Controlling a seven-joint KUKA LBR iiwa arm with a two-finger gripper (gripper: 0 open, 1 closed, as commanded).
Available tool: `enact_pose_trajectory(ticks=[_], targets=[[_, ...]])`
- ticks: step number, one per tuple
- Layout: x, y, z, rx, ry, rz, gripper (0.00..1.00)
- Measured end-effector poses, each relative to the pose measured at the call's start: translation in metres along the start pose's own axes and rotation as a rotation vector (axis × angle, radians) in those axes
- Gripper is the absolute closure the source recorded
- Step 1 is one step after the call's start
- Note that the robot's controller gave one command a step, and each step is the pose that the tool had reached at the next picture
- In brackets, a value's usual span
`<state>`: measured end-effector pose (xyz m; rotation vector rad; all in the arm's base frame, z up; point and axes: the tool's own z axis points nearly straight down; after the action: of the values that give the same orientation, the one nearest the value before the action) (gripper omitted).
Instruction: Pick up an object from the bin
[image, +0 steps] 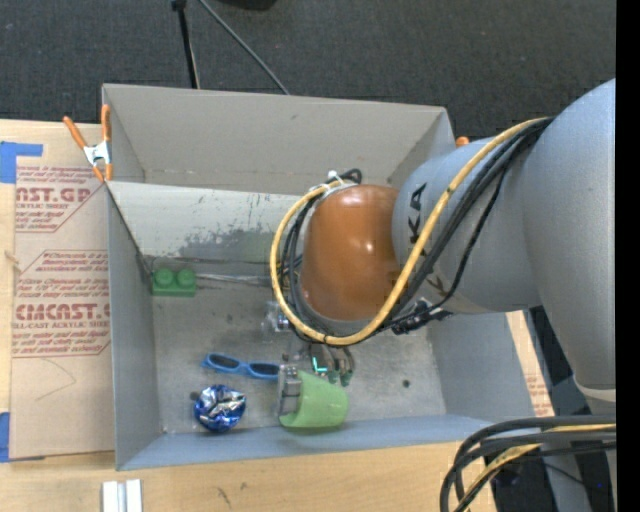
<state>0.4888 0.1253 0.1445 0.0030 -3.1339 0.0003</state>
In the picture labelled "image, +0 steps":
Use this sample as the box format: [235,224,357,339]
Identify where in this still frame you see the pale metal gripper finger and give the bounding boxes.
[277,364,304,418]

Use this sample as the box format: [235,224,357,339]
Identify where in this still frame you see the light green cup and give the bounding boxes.
[278,369,350,431]

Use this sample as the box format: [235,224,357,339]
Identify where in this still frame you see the clear glass thing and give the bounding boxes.
[261,299,292,334]

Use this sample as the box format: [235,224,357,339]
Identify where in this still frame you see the blue and silver crumpled ball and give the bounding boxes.
[191,383,248,434]

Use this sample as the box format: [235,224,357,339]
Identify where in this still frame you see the blue sunglasses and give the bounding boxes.
[200,352,281,380]

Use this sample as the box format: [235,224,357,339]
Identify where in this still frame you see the green toy building block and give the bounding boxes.
[151,267,198,298]

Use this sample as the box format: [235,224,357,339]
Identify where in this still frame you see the grey metal bin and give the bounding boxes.
[101,83,539,472]

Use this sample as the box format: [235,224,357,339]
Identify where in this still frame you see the black cylinder on white bracket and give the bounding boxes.
[391,301,454,336]

